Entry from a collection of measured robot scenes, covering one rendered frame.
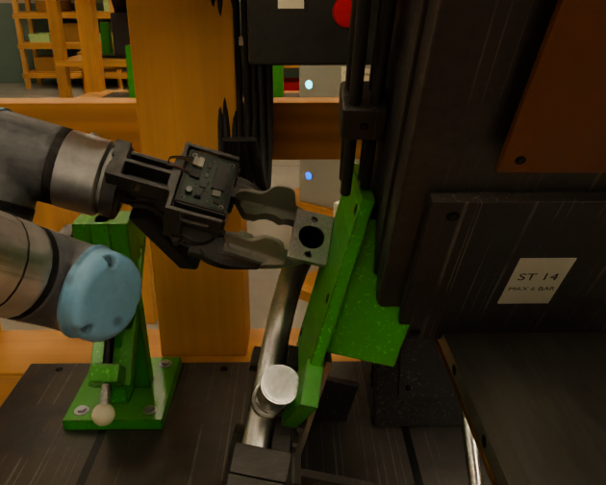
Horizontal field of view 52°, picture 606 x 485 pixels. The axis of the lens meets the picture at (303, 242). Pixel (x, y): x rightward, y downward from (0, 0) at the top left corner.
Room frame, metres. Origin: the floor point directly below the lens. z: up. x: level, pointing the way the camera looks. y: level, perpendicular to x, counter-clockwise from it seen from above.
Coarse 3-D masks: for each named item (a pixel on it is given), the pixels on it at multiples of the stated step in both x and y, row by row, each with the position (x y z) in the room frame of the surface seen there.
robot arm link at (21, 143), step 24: (0, 120) 0.56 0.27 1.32; (24, 120) 0.57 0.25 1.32; (0, 144) 0.54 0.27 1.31; (24, 144) 0.54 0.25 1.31; (48, 144) 0.55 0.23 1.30; (0, 168) 0.53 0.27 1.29; (24, 168) 0.54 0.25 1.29; (48, 168) 0.54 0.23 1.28; (0, 192) 0.53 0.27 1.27; (24, 192) 0.54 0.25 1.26; (48, 192) 0.54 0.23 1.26
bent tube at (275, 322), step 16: (304, 224) 0.59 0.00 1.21; (320, 224) 0.59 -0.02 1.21; (304, 240) 0.62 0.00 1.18; (320, 240) 0.60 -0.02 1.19; (288, 256) 0.56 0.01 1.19; (304, 256) 0.56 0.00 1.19; (320, 256) 0.57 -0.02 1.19; (288, 272) 0.63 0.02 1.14; (304, 272) 0.62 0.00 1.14; (288, 288) 0.64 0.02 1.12; (272, 304) 0.64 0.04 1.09; (288, 304) 0.64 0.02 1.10; (272, 320) 0.63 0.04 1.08; (288, 320) 0.63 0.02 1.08; (272, 336) 0.62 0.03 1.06; (288, 336) 0.63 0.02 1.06; (272, 352) 0.60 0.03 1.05; (256, 384) 0.58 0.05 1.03; (256, 416) 0.55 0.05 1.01; (256, 432) 0.54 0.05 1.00
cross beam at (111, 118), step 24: (48, 120) 0.95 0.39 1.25; (72, 120) 0.95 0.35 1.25; (96, 120) 0.95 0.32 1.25; (120, 120) 0.95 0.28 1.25; (288, 120) 0.95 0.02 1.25; (312, 120) 0.95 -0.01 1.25; (336, 120) 0.96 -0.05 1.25; (288, 144) 0.95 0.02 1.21; (312, 144) 0.95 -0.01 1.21; (336, 144) 0.96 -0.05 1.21; (360, 144) 0.96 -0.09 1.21
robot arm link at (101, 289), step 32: (0, 224) 0.40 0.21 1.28; (32, 224) 0.43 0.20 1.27; (0, 256) 0.38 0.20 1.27; (32, 256) 0.40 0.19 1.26; (64, 256) 0.43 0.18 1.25; (96, 256) 0.44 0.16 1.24; (0, 288) 0.38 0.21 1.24; (32, 288) 0.40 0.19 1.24; (64, 288) 0.41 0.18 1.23; (96, 288) 0.42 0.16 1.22; (128, 288) 0.45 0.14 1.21; (32, 320) 0.41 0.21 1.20; (64, 320) 0.41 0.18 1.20; (96, 320) 0.42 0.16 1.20; (128, 320) 0.44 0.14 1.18
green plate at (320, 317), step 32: (352, 192) 0.54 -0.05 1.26; (352, 224) 0.50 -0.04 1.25; (352, 256) 0.49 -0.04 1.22; (320, 288) 0.56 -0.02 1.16; (352, 288) 0.50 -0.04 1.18; (320, 320) 0.50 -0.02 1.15; (352, 320) 0.50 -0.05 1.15; (384, 320) 0.50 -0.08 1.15; (320, 352) 0.49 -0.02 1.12; (352, 352) 0.50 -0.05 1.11; (384, 352) 0.50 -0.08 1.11
